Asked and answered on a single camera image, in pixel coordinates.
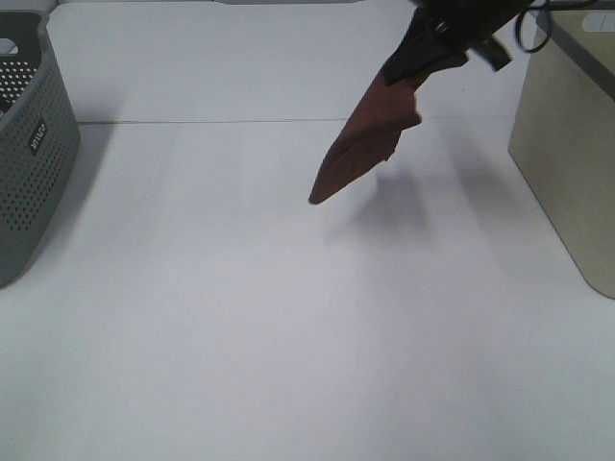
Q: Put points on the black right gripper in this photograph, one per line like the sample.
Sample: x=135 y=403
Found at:
x=441 y=31

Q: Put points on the brown towel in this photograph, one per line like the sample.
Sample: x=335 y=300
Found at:
x=373 y=130

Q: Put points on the beige basket with grey rim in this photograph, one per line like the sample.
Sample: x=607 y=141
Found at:
x=563 y=136

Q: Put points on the grey perforated plastic basket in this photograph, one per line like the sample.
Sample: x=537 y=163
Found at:
x=40 y=138

